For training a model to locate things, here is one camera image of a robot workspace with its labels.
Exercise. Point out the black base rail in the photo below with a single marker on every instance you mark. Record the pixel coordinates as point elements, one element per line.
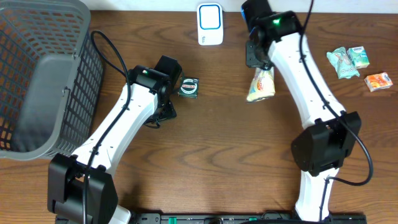
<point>268,217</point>

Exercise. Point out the orange tissue pack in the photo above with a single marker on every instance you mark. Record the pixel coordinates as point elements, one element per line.
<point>378,81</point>

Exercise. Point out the white barcode scanner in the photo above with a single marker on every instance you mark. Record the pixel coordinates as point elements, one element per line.
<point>210,23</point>

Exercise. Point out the dark grey plastic basket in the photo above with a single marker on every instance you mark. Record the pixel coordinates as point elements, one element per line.
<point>50,78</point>

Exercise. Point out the small teal tissue pack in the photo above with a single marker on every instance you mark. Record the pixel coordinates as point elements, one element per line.
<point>358,57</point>

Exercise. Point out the yellow wet wipes pack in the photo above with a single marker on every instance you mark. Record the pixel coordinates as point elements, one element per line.
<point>262,85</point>

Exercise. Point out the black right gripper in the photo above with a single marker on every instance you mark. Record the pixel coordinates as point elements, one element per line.
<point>250,60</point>

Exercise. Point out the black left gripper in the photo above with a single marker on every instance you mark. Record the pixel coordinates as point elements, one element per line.
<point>170,113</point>

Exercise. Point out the dark green round-logo box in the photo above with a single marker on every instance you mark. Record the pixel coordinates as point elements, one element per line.
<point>189,87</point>

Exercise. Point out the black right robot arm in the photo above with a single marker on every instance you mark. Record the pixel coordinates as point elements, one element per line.
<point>329,132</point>

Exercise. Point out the teal snack wrapper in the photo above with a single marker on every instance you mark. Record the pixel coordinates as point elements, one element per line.
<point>342,64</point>

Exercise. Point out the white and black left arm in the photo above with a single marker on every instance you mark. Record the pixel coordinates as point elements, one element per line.
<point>80,186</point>

